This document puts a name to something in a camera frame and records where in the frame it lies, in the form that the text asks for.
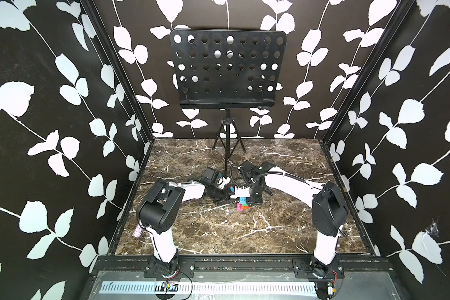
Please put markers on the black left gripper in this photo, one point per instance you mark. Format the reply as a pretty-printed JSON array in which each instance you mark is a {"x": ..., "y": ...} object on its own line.
[{"x": 224, "y": 198}]

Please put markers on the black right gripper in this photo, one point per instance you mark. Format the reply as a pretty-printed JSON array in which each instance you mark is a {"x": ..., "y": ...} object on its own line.
[{"x": 255, "y": 202}]

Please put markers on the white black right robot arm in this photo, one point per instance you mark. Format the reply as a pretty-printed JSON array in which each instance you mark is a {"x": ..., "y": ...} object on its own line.
[{"x": 328, "y": 206}]

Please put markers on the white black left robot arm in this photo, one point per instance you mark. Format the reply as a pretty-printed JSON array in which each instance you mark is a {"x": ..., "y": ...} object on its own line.
[{"x": 159, "y": 208}]

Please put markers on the purple glitter roll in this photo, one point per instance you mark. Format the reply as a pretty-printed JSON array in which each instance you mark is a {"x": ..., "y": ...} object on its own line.
[{"x": 137, "y": 232}]

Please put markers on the black music stand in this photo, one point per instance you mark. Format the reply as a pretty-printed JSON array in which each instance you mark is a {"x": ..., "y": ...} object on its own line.
[{"x": 227, "y": 69}]

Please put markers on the white perforated strip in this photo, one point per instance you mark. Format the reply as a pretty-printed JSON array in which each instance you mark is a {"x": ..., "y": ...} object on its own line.
[{"x": 202, "y": 288}]

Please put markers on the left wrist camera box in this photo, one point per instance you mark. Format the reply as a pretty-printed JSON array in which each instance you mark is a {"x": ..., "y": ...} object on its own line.
[{"x": 209, "y": 177}]

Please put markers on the black front mounting rail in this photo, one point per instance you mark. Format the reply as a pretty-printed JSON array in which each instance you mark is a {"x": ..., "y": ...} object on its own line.
[{"x": 302, "y": 266}]

